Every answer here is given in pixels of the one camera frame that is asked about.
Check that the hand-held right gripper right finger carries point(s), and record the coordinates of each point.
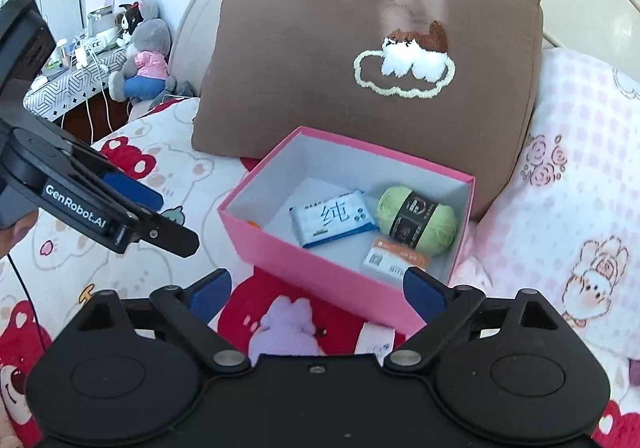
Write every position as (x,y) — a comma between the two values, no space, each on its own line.
(425,288)

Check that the blue wet wipes packet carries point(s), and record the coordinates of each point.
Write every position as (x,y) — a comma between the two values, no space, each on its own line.
(330,218)

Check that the purple plush toy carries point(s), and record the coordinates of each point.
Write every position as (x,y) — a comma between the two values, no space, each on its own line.
(287,328)

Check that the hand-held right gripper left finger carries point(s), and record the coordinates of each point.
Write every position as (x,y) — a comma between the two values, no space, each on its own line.
(212,290)

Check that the pink patterned pillow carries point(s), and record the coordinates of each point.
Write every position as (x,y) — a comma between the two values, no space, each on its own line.
(565,177)

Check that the green yarn ball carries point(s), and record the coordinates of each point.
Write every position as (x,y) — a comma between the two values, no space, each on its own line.
(440,228)

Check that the bedside table with clutter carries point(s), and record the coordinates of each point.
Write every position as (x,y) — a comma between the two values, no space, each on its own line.
(65,87)

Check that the person's left hand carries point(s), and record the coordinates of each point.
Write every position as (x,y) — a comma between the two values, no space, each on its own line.
(22,235)

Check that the clear box with orange label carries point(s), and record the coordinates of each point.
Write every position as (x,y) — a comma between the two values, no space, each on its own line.
(390,258)

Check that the black and white plush toy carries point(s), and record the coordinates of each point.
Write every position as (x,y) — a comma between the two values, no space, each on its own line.
(129,25)

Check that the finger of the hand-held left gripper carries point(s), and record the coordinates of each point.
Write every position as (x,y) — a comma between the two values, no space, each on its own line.
(170,238)
(142,195)

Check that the grey plush toy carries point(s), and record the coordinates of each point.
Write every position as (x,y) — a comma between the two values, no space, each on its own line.
(150,37)

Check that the white power strip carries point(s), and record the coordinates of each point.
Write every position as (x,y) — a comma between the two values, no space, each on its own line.
(97,41)

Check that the brown pillow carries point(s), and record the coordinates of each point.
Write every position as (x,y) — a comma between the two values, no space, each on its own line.
(300,77)

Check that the pink cardboard box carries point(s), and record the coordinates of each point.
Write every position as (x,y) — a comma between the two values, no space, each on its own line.
(310,273)

